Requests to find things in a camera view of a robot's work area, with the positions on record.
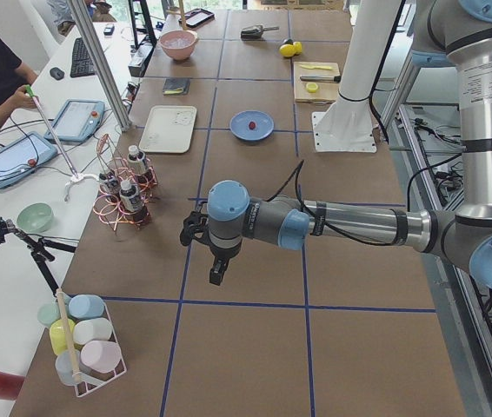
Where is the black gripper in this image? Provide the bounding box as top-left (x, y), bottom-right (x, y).
top-left (179, 203), bottom-right (242, 285)

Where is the blue plate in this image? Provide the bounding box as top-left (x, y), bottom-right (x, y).
top-left (229, 110), bottom-right (275, 142)

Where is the bottle with white cap lower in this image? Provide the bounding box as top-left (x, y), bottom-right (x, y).
top-left (119, 179), bottom-right (150, 224)

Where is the bottle with white cap left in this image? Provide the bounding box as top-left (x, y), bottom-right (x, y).
top-left (128, 145), bottom-right (149, 183)

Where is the cream bear tray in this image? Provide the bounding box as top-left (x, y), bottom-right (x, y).
top-left (138, 105), bottom-right (197, 154)

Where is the blue cup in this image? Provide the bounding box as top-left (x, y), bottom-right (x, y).
top-left (69, 295), bottom-right (104, 320)

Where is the grey yellow folded cloth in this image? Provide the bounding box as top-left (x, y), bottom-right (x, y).
top-left (163, 77), bottom-right (190, 96)

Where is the white cup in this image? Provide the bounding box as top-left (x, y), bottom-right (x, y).
top-left (73, 317), bottom-right (113, 346)

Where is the blue teach pendant far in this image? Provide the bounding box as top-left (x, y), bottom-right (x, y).
top-left (51, 99), bottom-right (105, 143)

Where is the blue teach pendant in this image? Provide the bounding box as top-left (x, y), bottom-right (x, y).
top-left (0, 131), bottom-right (57, 189)
top-left (51, 99), bottom-right (105, 143)

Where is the pink cup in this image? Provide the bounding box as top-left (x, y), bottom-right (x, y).
top-left (80, 341), bottom-right (122, 374)

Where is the mint green bowl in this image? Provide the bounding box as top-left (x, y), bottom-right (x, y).
top-left (16, 202), bottom-right (54, 234)

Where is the yellow cup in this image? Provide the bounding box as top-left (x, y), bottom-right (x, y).
top-left (49, 319), bottom-right (68, 356)

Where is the wooden cutting board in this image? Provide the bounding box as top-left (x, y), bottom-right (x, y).
top-left (293, 62), bottom-right (341, 103)

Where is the pink bowl with ice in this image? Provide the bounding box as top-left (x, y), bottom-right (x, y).
top-left (159, 30), bottom-right (198, 61)

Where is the steel cylinder with black cap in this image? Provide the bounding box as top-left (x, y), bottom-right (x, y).
top-left (299, 76), bottom-right (342, 83)

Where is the black tripod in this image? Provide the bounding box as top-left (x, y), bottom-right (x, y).
top-left (0, 219), bottom-right (77, 301)

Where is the black keyboard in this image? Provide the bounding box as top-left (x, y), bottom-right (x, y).
top-left (70, 37), bottom-right (96, 78)

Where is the yellow lemon round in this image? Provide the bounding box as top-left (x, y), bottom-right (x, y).
top-left (279, 43), bottom-right (296, 58)

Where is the blue teach pendant near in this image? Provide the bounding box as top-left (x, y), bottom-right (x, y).
top-left (0, 131), bottom-right (57, 189)

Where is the steel scoop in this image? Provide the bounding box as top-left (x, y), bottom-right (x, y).
top-left (240, 24), bottom-right (280, 40)

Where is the yellow plastic knife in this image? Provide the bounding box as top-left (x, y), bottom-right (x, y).
top-left (299, 64), bottom-right (334, 70)

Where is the yellow lemon oblong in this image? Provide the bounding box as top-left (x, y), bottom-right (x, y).
top-left (293, 41), bottom-right (303, 55)

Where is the black computer mouse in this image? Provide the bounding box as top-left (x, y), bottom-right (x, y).
top-left (50, 67), bottom-right (64, 81)

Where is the copper wire bottle rack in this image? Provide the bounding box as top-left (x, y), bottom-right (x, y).
top-left (93, 134), bottom-right (158, 230)

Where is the white wire cup rack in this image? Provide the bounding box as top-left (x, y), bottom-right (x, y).
top-left (49, 289), bottom-right (127, 397)

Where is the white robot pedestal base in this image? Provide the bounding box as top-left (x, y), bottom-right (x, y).
top-left (313, 0), bottom-right (404, 153)

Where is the aluminium frame post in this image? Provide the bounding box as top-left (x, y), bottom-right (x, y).
top-left (67, 0), bottom-right (131, 132)

